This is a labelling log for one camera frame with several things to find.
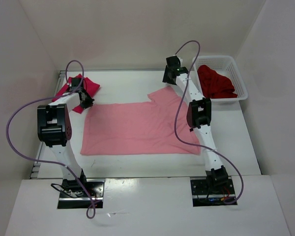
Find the white plastic basket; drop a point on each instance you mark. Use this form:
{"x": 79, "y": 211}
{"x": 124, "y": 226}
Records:
{"x": 224, "y": 65}

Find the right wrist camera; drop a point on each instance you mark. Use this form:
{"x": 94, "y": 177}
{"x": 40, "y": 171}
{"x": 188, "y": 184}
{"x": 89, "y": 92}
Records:
{"x": 180, "y": 59}

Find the dark red t shirt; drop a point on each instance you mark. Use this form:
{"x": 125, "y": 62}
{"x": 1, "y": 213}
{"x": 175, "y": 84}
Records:
{"x": 214, "y": 85}

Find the magenta red t shirt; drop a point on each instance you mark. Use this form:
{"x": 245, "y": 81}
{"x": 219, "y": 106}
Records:
{"x": 91, "y": 89}

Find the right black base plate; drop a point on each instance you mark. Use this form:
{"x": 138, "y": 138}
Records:
{"x": 205, "y": 196}

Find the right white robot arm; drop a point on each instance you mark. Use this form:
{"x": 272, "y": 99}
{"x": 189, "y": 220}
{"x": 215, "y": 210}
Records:
{"x": 198, "y": 118}

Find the light pink t shirt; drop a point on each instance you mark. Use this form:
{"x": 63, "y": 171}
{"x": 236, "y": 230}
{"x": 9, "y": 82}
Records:
{"x": 157, "y": 126}

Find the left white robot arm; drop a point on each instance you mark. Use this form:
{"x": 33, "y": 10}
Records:
{"x": 55, "y": 131}

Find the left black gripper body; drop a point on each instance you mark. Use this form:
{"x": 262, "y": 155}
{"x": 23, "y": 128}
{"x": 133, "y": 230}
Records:
{"x": 84, "y": 91}

